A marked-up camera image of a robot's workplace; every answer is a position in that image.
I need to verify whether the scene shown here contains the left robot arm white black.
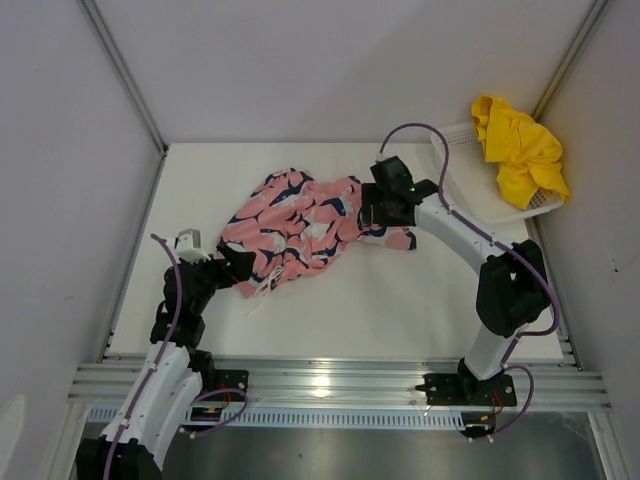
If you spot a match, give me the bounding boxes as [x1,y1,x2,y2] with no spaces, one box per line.
[75,231,256,479]

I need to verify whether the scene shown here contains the aluminium mounting rail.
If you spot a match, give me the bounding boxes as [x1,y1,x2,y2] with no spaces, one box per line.
[67,356,612,413]

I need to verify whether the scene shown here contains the white perforated plastic basket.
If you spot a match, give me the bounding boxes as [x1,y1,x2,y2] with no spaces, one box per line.
[440,123,564,224]

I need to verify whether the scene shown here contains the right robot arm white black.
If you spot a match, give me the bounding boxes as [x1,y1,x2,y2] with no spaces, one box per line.
[361,156,552,405]

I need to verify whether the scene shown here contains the pink whale print shorts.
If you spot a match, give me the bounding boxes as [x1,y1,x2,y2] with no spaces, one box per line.
[218,168,417,315]

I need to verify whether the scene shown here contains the right aluminium corner post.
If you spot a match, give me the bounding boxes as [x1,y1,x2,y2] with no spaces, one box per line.
[531,0,615,121]

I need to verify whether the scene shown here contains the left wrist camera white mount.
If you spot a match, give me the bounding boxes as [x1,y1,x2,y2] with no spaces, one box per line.
[174,229,211,264]

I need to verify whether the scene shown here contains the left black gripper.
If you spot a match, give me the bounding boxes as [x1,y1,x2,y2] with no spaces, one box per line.
[183,243,255,315]

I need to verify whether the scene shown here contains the left aluminium corner post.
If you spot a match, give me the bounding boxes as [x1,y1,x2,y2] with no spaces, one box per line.
[77,0,169,154]

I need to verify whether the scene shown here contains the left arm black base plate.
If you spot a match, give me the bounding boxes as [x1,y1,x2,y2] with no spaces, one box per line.
[201,369,249,404]

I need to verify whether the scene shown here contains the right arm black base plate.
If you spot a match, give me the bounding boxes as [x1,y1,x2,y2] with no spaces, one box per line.
[414,373,517,407]

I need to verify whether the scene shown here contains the white slotted cable duct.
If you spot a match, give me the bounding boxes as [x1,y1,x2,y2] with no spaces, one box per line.
[86,404,465,431]

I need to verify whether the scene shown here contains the yellow shorts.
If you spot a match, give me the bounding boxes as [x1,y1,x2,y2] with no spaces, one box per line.
[471,95,571,210]

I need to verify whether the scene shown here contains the aluminium corner post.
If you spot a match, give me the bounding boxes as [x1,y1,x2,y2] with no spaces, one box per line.
[77,0,169,154]
[531,0,615,121]

